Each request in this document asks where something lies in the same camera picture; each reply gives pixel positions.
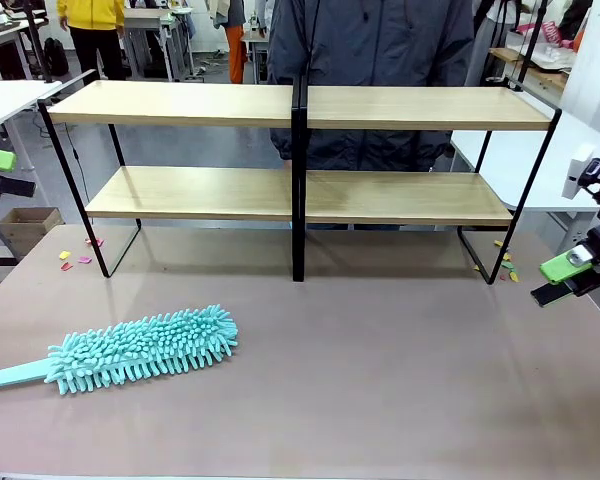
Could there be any teal microfiber duster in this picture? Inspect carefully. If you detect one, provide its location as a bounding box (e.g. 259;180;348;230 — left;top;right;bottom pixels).
0;303;240;397

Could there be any cardboard box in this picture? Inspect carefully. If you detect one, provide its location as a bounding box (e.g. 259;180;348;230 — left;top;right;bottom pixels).
0;207;65;257

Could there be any white table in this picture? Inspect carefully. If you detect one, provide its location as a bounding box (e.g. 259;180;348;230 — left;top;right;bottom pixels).
0;79;64;174
449;107;600;266

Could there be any black backpack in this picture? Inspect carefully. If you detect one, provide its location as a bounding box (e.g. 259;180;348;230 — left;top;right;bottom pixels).
44;37;70;77

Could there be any cluttered back table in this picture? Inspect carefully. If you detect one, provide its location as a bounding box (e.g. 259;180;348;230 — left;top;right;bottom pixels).
0;17;49;81

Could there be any black stand pole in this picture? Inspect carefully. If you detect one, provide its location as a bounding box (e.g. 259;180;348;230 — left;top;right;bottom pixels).
23;0;64;86
507;0;551;92

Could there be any person in yellow jacket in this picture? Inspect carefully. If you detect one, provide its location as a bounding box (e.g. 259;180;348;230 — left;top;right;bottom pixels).
55;0;129;81

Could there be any wooden workbench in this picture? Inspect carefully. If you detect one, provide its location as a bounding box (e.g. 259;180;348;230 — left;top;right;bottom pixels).
494;44;579;94

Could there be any grey metal workbench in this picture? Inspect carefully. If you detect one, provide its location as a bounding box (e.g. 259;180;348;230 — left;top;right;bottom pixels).
122;7;196;81

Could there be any pink printed sign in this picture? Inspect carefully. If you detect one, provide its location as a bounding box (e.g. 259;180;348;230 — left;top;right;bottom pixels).
540;19;565;45

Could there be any person in light trousers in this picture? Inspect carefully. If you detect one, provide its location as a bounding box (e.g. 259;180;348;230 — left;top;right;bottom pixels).
472;0;521;89

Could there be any person in orange trousers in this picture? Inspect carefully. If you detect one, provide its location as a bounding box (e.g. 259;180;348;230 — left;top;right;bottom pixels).
204;0;249;85

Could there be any small grey desk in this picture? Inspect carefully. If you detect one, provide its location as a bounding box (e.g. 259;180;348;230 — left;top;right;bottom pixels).
240;27;272;85

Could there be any person in grey jacket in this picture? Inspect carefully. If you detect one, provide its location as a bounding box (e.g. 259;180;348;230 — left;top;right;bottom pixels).
267;0;476;232

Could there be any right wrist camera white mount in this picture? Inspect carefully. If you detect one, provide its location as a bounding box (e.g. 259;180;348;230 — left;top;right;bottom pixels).
562;143;600;221

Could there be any black frame wooden shelf unit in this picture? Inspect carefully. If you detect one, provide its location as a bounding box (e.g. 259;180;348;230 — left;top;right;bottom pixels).
37;69;302;282
299;74;564;286

